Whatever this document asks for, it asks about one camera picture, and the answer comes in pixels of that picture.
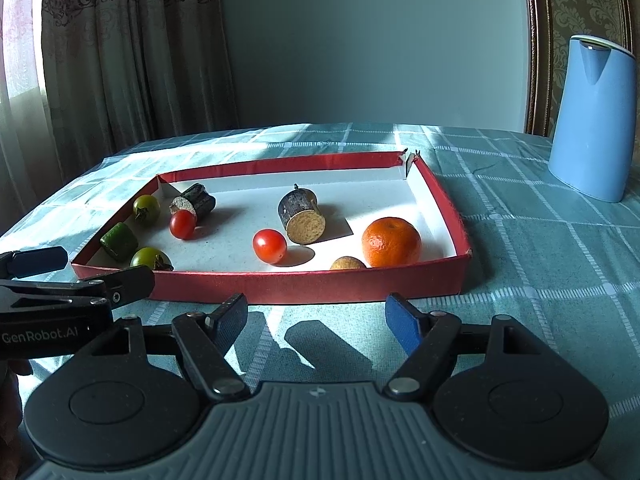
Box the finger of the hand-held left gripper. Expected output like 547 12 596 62
0 247 68 278
0 266 156 307

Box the red cardboard tray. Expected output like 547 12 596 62
71 149 472 306

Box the patterned curtain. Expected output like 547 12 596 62
0 0 236 241

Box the blue kettle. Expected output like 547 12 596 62
547 35 637 203

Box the green tomato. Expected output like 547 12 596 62
130 246 174 272
132 194 162 228

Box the person's left hand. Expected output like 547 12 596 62
0 360 34 466

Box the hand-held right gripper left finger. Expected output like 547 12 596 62
92 294 251 402

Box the dark wooden wall moulding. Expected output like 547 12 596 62
520 0 553 137

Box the red cherry tomato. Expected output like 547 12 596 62
169 210 197 240
252 228 288 264

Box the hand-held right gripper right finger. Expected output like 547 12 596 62
384 294 533 401

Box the orange mandarin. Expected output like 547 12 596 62
361 216 422 268

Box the green cucumber piece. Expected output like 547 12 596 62
100 223 139 262

